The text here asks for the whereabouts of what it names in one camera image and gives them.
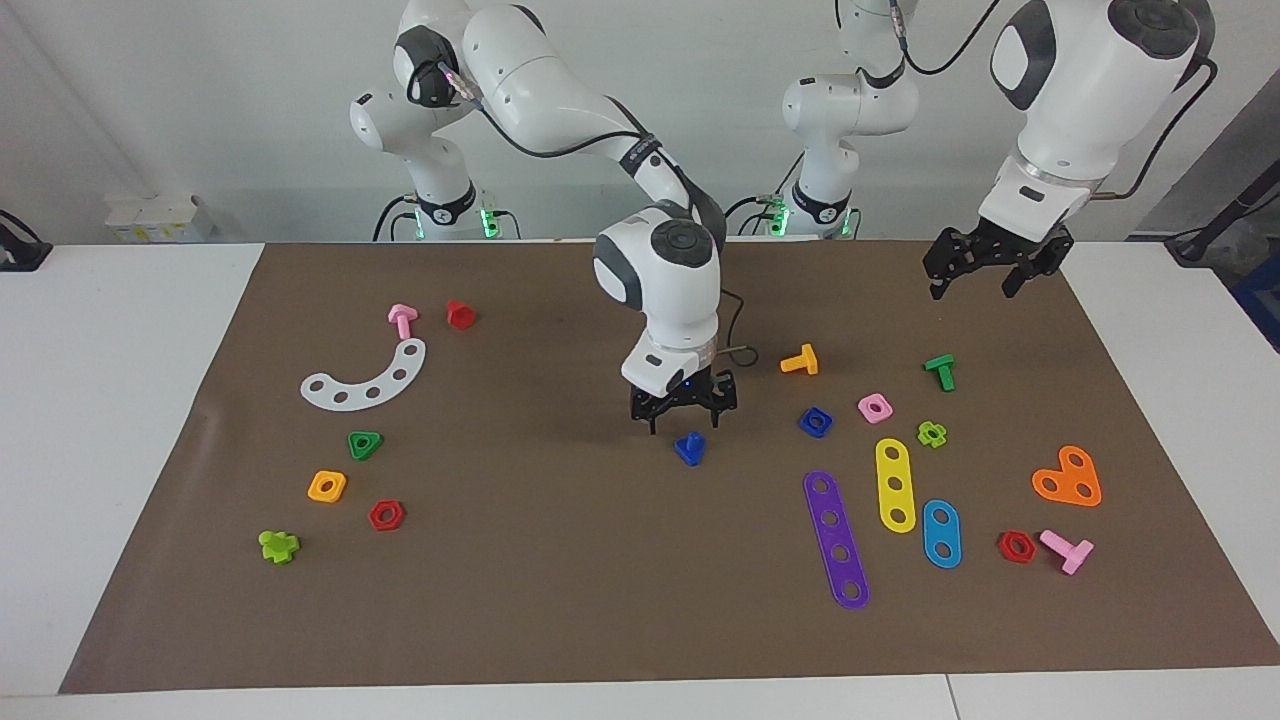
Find brown table mat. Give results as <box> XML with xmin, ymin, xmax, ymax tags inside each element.
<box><xmin>60</xmin><ymin>240</ymin><xmax>1280</xmax><ymax>694</ymax></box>

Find purple four-hole plastic strip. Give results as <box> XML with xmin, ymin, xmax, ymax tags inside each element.
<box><xmin>803</xmin><ymin>470</ymin><xmax>871</xmax><ymax>611</ymax></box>

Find yellow three-hole plastic strip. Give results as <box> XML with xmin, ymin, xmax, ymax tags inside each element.
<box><xmin>875</xmin><ymin>438</ymin><xmax>917</xmax><ymax>534</ymax></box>

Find black stand leg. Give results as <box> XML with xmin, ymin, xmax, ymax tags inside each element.
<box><xmin>1165</xmin><ymin>190</ymin><xmax>1280</xmax><ymax>266</ymax></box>

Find blue crate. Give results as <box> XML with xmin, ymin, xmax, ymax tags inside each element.
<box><xmin>1235</xmin><ymin>250</ymin><xmax>1280</xmax><ymax>351</ymax></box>

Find blue two-hole plastic strip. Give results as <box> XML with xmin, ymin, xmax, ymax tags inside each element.
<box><xmin>922</xmin><ymin>499</ymin><xmax>962</xmax><ymax>570</ymax></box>

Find white curved five-hole plate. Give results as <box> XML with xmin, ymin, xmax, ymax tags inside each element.
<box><xmin>301</xmin><ymin>338</ymin><xmax>427</xmax><ymax>412</ymax></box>

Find white box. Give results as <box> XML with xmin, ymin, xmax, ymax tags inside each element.
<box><xmin>105</xmin><ymin>195</ymin><xmax>216</xmax><ymax>243</ymax></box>

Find black clamp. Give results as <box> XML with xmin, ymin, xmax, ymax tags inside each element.
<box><xmin>0</xmin><ymin>210</ymin><xmax>53</xmax><ymax>273</ymax></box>

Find black base cable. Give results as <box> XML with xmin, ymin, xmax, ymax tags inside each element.
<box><xmin>373</xmin><ymin>195</ymin><xmax>421</xmax><ymax>243</ymax></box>
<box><xmin>725</xmin><ymin>195</ymin><xmax>791</xmax><ymax>237</ymax></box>

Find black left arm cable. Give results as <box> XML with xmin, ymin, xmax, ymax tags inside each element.
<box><xmin>885</xmin><ymin>0</ymin><xmax>1221</xmax><ymax>201</ymax></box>

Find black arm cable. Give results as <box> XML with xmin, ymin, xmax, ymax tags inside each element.
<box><xmin>885</xmin><ymin>0</ymin><xmax>1221</xmax><ymax>201</ymax></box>
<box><xmin>435</xmin><ymin>55</ymin><xmax>758</xmax><ymax>369</ymax></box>

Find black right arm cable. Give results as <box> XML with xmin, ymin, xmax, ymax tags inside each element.
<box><xmin>435</xmin><ymin>55</ymin><xmax>758</xmax><ymax>369</ymax></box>

